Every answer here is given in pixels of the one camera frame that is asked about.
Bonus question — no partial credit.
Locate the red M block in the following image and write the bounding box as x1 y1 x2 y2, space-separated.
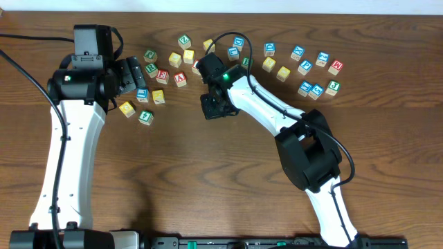
328 59 343 75

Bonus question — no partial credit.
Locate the green j block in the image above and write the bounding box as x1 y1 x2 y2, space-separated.
325 80 341 96
143 49 158 63

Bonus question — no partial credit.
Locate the yellow G block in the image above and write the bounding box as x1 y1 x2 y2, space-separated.
119 101 136 118

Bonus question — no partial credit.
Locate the blue Z block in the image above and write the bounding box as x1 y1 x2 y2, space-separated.
316 51 329 67

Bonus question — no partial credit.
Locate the red E block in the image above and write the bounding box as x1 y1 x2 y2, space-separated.
156 70 169 84

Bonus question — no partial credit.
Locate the green R block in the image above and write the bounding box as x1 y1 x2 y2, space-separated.
145 63 158 78

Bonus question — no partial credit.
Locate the blue G block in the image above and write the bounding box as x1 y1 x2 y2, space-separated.
308 84 324 100

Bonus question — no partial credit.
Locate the blue D block left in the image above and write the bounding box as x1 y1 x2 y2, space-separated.
233 36 244 52

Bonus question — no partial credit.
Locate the yellow S block right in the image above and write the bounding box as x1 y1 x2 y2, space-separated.
262 57 276 73

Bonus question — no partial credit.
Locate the blue D block right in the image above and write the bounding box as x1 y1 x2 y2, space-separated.
264 42 275 57

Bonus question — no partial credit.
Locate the yellow C block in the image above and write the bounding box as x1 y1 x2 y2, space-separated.
168 52 182 68

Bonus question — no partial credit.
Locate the yellow o block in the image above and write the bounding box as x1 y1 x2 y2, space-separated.
204 39 216 54
276 66 291 82

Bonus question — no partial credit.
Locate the green Z block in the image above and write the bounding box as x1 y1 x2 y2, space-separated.
178 34 192 50

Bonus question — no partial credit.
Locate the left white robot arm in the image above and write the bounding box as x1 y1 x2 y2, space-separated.
29 55 145 230

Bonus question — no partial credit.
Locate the blue X block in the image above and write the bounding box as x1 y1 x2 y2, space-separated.
291 46 305 62

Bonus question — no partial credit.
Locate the green B block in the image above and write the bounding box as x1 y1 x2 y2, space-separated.
241 57 253 69

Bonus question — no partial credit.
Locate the blue d block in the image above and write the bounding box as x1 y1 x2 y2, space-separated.
264 42 275 57
233 36 244 52

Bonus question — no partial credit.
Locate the blue l block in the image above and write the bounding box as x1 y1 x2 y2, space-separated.
227 46 239 62
136 89 150 102

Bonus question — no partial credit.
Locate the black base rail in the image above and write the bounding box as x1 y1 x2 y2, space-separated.
151 237 409 249

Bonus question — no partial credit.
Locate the yellow O block right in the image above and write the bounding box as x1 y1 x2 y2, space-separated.
276 66 291 82

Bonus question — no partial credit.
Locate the blue L block upper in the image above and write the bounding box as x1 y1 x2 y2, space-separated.
227 46 239 62

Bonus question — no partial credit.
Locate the red I block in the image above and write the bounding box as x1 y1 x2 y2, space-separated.
192 59 201 76

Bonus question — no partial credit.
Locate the blue I block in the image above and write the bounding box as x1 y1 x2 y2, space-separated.
298 81 313 97

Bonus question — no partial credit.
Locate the blue P block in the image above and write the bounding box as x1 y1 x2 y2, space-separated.
298 59 313 75

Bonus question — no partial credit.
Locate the red A block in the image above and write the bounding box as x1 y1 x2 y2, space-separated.
174 72 187 87

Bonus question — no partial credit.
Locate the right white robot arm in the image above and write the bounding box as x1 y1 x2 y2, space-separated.
201 73 358 247

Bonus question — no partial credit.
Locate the green 4 block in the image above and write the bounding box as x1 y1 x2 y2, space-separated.
138 111 154 126

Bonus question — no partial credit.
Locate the green J block right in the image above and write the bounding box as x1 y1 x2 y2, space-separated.
325 80 341 96

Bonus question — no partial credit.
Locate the yellow s block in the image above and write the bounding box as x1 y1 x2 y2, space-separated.
183 49 195 64
262 57 276 73

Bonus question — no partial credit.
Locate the yellow K block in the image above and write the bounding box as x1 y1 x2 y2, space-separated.
152 89 165 104

